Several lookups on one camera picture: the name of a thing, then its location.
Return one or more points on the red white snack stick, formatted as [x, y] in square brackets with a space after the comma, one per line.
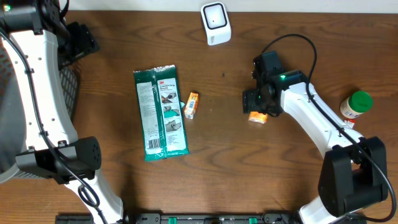
[350, 123]

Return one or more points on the white barcode scanner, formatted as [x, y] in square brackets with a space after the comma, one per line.
[216, 23]

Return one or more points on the green white snack bag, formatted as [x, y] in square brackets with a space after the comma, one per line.
[161, 113]

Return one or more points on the green lid spice jar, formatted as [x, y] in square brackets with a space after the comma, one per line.
[356, 104]

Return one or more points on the orange small box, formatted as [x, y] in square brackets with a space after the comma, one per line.
[257, 117]
[191, 106]

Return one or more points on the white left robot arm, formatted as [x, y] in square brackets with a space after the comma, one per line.
[40, 47]

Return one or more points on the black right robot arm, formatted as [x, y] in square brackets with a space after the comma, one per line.
[354, 167]

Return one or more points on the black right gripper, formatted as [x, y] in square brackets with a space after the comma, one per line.
[249, 96]

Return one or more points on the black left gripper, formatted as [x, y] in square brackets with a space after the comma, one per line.
[87, 44]

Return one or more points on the grey plastic basket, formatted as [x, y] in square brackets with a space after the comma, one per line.
[13, 119]

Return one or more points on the black mounting rail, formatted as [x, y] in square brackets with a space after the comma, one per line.
[156, 218]

